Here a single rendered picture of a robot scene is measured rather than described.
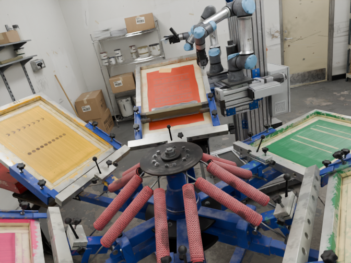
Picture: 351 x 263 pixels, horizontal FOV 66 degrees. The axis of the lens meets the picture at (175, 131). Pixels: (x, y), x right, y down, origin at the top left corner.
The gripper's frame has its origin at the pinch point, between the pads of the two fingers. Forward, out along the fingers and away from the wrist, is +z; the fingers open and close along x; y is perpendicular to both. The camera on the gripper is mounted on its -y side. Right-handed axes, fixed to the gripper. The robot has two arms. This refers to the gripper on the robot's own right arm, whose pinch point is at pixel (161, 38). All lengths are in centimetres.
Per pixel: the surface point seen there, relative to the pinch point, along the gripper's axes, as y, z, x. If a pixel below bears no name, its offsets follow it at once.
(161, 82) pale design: 15, -18, -94
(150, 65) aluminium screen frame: 4, -8, -79
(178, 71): 11, -32, -82
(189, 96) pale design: 24, -43, -108
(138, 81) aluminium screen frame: 10, 0, -97
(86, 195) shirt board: 51, 21, -185
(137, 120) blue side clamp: 26, -6, -134
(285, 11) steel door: 55, -168, 291
